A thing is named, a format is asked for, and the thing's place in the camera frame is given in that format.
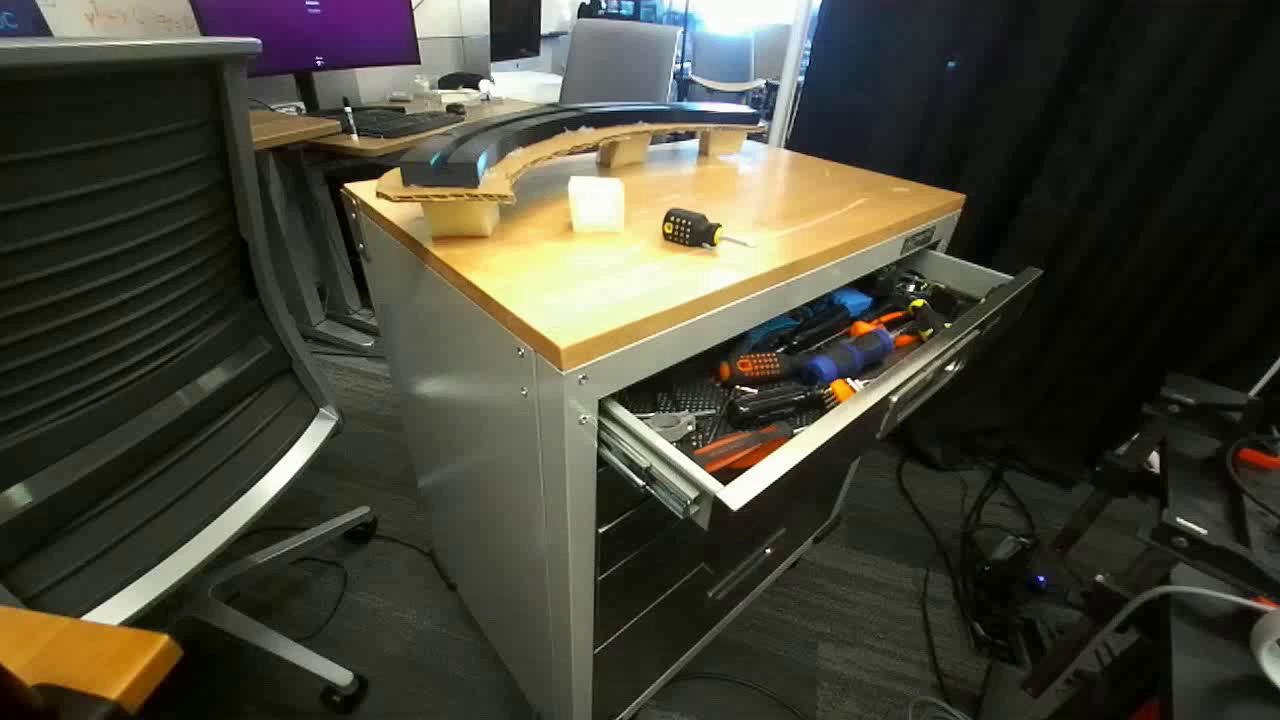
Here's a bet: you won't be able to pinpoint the black stubby screwdriver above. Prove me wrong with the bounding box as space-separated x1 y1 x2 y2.
659 205 753 255

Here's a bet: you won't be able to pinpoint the tool drawer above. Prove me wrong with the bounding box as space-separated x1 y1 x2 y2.
595 246 1050 521

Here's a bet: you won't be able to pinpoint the dark cabinet drawer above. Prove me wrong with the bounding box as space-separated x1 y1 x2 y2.
591 476 857 654
591 511 869 720
591 449 753 538
591 455 831 592

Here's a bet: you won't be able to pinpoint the orange and black screwdriver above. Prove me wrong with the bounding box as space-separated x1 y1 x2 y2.
847 302 940 344

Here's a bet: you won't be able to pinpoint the grey metal tool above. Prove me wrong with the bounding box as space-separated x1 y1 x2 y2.
633 406 712 449

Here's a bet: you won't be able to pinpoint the black tool with orange tip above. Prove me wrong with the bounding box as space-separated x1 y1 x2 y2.
725 377 866 430

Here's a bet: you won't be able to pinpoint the white plastic cup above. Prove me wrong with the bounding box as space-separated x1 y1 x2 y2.
566 172 633 241

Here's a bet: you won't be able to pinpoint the grey metal tool cabinet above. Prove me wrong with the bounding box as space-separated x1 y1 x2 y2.
340 132 1050 720

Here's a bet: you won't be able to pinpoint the light wooden block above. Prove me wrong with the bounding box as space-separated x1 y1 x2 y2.
419 183 522 246
591 132 658 176
692 126 761 165

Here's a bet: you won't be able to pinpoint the curved black panel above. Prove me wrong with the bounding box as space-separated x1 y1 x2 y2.
395 96 763 193

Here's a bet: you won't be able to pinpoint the grey upholstered chair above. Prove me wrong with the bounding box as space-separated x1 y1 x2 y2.
556 16 686 108

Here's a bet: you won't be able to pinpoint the black keyboard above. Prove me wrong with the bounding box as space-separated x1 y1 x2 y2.
336 104 464 145

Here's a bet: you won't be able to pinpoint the dark monitor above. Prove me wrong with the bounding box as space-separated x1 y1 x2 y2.
484 0 545 63

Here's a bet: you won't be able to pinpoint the wooden office desk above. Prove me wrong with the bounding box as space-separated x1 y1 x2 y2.
243 93 540 353

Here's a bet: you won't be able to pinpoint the black power strip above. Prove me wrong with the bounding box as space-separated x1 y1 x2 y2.
957 521 1073 650

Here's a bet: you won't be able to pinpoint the black curtain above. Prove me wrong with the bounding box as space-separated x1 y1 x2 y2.
785 0 1280 488

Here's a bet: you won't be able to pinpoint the purple screen monitor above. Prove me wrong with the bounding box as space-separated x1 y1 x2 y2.
189 0 425 79

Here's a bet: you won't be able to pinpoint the grey mesh office chair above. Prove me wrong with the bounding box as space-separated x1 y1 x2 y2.
0 31 381 711

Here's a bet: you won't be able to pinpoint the wooden armrest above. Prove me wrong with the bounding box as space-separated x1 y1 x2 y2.
0 604 189 720

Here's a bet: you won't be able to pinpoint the orange handled screwdriver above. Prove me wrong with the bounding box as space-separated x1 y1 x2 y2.
717 344 808 390

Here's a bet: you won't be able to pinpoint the orange handled pliers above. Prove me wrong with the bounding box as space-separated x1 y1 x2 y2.
687 422 797 483

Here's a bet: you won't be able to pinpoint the blue handled screwdriver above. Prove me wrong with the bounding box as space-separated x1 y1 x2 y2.
797 324 899 390
757 287 875 353

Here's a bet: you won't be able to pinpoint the black floor cable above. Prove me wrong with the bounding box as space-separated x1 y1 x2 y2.
887 453 1017 720

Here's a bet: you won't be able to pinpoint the white cable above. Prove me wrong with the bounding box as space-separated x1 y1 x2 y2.
1045 580 1280 703

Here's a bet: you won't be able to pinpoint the black equipment frame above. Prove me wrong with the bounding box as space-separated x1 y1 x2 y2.
1024 357 1280 720

